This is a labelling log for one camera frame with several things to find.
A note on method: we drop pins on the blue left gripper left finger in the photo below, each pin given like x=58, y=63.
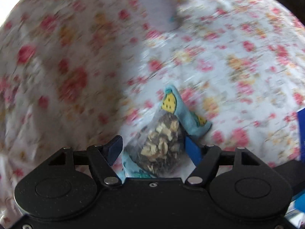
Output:
x=113, y=149

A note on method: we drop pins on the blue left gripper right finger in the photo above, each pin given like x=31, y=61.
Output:
x=193, y=150

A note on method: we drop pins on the clear bag dried mix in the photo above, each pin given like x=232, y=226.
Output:
x=157, y=149

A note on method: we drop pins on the floral bed sheet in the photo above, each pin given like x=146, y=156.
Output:
x=77, y=72

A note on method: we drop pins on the purple capped white bottle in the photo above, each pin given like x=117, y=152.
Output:
x=162, y=14

